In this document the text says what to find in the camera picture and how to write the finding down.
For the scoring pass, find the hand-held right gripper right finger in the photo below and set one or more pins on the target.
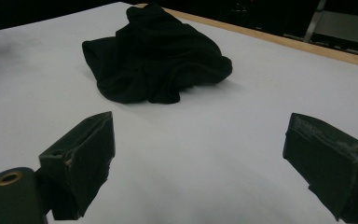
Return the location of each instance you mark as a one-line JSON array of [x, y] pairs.
[[329, 168]]

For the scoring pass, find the black tank top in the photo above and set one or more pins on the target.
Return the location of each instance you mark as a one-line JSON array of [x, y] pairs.
[[155, 56]]

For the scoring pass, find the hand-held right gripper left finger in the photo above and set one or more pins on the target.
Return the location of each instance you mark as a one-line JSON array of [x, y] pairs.
[[87, 155]]

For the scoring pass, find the grey metal stand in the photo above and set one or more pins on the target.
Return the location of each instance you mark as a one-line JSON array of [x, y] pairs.
[[338, 26]]

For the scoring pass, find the white table mat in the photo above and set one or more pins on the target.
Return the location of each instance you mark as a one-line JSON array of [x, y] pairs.
[[199, 133]]

